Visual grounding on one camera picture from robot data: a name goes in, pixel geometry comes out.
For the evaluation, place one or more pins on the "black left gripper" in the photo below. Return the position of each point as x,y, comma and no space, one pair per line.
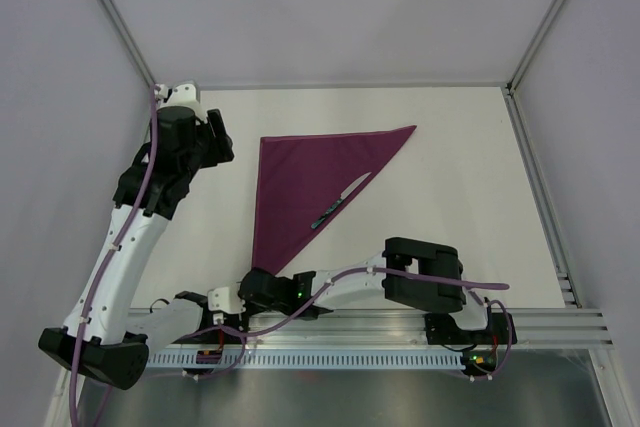
221,147

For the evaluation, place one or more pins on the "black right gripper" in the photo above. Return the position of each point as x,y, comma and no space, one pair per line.
249,303

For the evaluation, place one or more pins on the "purple cloth napkin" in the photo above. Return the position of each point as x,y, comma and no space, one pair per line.
298,179

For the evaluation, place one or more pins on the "knife with teal handle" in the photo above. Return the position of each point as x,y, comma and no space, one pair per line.
341,199

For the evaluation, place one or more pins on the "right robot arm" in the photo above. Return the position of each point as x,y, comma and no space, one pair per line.
423,276

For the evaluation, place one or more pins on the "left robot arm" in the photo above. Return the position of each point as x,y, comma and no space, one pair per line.
97,339

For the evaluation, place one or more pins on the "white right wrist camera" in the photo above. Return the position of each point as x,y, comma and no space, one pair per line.
224,304

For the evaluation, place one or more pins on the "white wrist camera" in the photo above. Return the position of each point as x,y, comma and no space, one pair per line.
185,94
224,304

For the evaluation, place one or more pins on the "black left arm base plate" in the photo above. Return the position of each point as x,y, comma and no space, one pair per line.
223,328

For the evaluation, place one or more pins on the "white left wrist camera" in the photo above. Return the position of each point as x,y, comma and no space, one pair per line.
185,94

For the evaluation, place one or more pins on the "white slotted cable duct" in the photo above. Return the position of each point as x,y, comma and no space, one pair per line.
309,359

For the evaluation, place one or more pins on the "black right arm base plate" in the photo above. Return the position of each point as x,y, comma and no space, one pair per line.
441,329

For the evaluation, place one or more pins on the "left aluminium frame post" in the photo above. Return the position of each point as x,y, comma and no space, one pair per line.
124,35

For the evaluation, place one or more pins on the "aluminium frame post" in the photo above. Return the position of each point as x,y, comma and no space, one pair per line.
543,30
124,35

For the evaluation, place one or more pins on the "aluminium frame rail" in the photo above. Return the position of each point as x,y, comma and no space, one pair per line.
567,328

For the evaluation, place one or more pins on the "right aluminium frame post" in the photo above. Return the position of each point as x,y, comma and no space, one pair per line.
543,30

